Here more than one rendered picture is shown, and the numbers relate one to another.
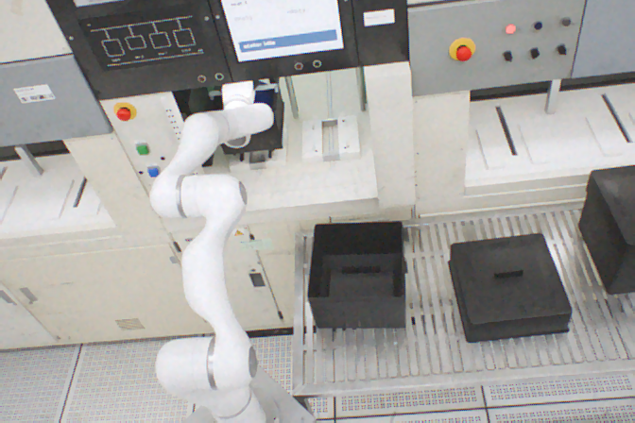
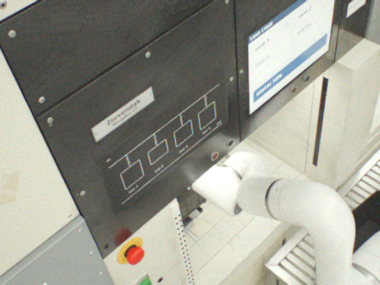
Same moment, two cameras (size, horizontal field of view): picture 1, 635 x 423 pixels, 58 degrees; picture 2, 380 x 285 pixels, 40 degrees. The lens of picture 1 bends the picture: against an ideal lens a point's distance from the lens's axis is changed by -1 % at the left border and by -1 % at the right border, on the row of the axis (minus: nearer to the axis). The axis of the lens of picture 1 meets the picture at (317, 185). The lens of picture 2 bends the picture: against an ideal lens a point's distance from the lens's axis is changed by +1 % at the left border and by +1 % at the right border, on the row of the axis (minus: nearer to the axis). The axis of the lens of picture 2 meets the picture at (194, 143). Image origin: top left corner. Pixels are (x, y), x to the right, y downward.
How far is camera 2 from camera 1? 120 cm
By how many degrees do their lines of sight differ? 31
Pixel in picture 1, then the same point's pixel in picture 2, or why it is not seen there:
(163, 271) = not seen: outside the picture
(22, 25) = (14, 217)
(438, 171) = not seen: hidden behind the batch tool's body
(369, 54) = (342, 45)
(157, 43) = (180, 140)
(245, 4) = (267, 42)
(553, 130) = not seen: hidden behind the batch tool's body
